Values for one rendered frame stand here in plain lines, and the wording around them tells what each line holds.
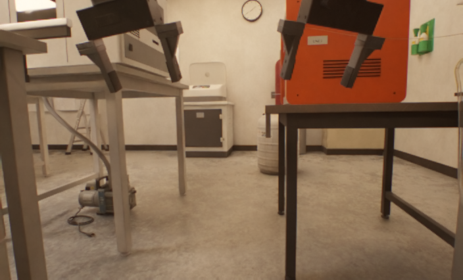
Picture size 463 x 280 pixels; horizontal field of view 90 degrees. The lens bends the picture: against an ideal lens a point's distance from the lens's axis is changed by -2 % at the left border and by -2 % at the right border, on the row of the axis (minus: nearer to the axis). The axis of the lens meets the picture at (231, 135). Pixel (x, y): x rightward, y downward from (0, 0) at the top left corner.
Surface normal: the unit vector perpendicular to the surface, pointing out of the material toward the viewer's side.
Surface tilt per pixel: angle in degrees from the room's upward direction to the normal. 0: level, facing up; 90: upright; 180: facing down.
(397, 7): 90
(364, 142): 90
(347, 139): 90
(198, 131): 90
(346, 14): 113
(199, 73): 105
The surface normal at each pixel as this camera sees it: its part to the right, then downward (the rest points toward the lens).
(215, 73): -0.14, 0.36
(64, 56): -0.15, 0.11
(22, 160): 0.99, 0.00
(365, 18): 0.11, 0.49
